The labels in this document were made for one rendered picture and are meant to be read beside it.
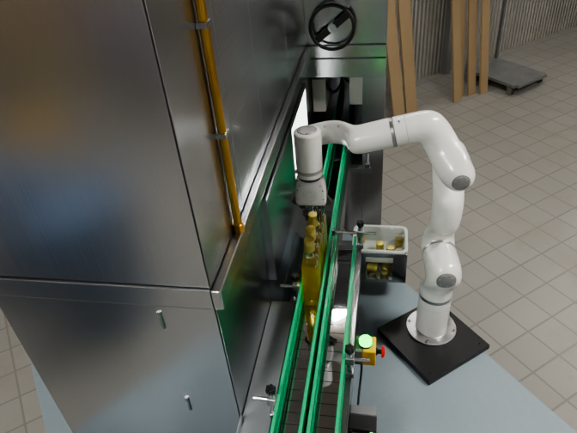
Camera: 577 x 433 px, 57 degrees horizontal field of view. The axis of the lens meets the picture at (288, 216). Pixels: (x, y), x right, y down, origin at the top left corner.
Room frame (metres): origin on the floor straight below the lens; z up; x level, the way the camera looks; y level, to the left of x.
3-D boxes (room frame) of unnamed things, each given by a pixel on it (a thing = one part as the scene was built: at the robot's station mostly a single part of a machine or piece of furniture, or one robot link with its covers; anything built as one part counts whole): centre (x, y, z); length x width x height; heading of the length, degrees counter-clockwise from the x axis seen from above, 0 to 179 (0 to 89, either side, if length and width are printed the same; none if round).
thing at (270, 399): (0.89, 0.12, 1.11); 0.07 x 0.04 x 0.13; 77
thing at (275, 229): (1.78, -0.02, 1.32); 0.90 x 0.03 x 0.34; 167
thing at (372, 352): (1.16, -0.22, 0.96); 0.07 x 0.07 x 0.07; 77
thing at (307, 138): (1.44, -0.08, 1.60); 0.09 x 0.08 x 0.13; 173
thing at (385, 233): (1.68, -0.37, 0.97); 0.22 x 0.17 x 0.09; 77
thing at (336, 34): (2.42, -0.28, 1.66); 0.21 x 0.05 x 0.21; 77
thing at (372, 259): (1.69, -0.34, 0.92); 0.27 x 0.17 x 0.15; 77
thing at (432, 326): (1.38, -0.52, 0.87); 0.19 x 0.19 x 0.18
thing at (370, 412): (0.88, -0.16, 0.96); 0.08 x 0.08 x 0.08; 77
